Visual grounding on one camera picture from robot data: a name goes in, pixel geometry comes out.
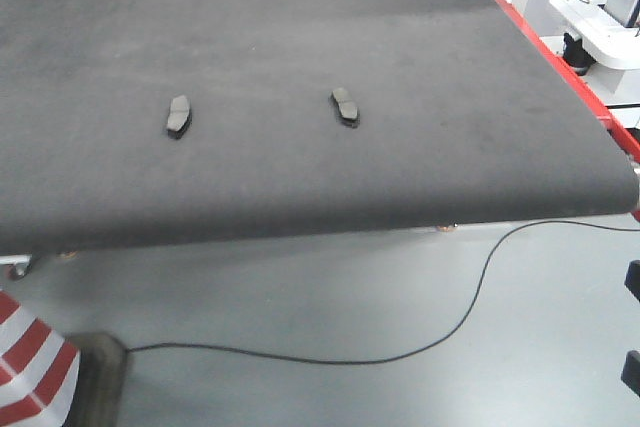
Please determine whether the brake pad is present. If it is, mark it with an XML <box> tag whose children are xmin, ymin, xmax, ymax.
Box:
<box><xmin>165</xmin><ymin>95</ymin><xmax>192</xmax><ymax>140</ymax></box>
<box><xmin>331</xmin><ymin>87</ymin><xmax>360</xmax><ymax>128</ymax></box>

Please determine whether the white machine beside conveyor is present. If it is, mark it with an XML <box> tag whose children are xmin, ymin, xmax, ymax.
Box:
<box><xmin>507</xmin><ymin>0</ymin><xmax>639</xmax><ymax>132</ymax></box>

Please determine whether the near red white traffic cone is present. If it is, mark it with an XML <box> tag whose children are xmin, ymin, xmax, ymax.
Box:
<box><xmin>0</xmin><ymin>289</ymin><xmax>132</xmax><ymax>427</ymax></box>

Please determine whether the black floor cable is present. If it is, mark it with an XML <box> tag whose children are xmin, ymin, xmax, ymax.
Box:
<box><xmin>124</xmin><ymin>219</ymin><xmax>640</xmax><ymax>366</ymax></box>

